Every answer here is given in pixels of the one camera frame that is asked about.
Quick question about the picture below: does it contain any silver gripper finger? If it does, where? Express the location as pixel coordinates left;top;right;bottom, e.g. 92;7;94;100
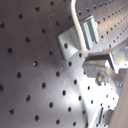
82;45;128;76
87;81;128;128

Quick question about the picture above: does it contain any white cable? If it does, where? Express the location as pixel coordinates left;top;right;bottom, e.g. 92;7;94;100
70;0;90;58

